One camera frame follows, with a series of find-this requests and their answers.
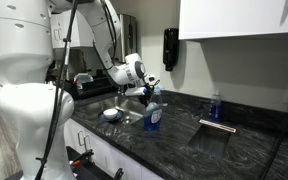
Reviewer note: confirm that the large blue dish soap bottle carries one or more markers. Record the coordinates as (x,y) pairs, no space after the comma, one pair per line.
(153,113)

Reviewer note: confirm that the stainless steel sink basin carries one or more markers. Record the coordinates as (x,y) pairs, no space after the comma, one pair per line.
(128,111)

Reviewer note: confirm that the white upper cabinet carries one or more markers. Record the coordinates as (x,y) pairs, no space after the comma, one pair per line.
(203,19)

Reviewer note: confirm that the white bowl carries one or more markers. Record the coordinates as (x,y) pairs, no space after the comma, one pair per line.
(110,113)

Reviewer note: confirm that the small blue soap bottle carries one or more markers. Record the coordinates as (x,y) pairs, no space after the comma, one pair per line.
(215,106)

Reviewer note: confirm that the black wall soap dispenser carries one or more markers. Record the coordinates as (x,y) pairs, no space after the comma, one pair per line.
(171,47)

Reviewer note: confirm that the black cart with orange clamps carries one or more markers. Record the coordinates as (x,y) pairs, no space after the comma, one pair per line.
(84,169)

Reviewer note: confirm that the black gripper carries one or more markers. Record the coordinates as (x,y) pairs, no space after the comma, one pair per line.
(137,88)

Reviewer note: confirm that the steel paper towel dispenser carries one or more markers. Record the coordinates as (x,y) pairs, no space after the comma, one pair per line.
(127,42)

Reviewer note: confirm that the blue ceramic plate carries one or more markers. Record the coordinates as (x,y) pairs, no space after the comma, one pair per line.
(119,116)

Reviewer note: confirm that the white lower cabinet doors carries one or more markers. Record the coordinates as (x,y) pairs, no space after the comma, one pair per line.
(106,157)

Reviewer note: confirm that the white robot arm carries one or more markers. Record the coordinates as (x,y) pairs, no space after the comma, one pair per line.
(40,110)

